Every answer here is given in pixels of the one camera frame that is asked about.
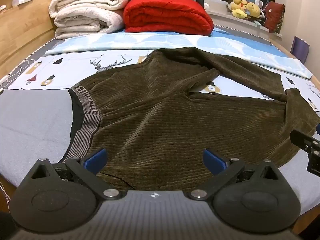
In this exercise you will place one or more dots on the yellow bear plush toy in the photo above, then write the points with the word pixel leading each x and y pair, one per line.
pixel 253 10

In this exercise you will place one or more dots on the wooden bed headboard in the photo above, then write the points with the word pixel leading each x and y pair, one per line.
pixel 25 27

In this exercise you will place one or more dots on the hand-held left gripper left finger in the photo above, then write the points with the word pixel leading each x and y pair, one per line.
pixel 96 160

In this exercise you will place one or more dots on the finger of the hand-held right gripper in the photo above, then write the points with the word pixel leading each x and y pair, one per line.
pixel 303 140
pixel 318 129

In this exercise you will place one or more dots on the printed white bed sheet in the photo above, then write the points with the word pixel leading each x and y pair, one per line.
pixel 32 122

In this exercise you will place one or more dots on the yellow duck plush toy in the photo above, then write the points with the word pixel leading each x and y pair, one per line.
pixel 237 6

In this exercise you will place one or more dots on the white tissue pack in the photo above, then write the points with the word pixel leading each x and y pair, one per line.
pixel 18 0

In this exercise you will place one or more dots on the red folded quilt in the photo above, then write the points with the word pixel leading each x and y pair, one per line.
pixel 167 15

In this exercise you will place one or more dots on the dark red cushion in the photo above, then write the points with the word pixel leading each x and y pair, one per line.
pixel 274 16

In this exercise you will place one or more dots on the grey window sill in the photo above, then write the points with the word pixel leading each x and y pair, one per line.
pixel 220 15

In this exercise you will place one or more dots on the light blue patterned blanket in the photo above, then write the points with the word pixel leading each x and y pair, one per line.
pixel 175 40

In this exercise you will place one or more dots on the thick white folded quilt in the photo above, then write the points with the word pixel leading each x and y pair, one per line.
pixel 82 21

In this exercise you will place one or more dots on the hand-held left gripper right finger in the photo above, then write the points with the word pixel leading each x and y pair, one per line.
pixel 212 160

